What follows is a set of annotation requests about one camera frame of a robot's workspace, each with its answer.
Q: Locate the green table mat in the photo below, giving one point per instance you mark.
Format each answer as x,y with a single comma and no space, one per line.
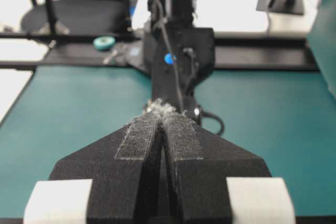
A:
288,117

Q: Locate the teal tape roll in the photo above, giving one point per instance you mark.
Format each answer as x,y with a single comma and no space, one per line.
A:
104,43

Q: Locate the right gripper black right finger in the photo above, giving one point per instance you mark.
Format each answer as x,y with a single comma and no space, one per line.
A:
216,181

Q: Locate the black office chair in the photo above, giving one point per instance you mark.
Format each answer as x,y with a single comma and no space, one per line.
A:
78,17

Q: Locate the black rail frame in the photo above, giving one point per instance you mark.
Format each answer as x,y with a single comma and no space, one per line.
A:
230,54

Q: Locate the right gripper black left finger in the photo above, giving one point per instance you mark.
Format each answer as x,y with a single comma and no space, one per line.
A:
113,180

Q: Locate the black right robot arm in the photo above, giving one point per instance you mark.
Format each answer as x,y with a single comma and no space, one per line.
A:
163,166

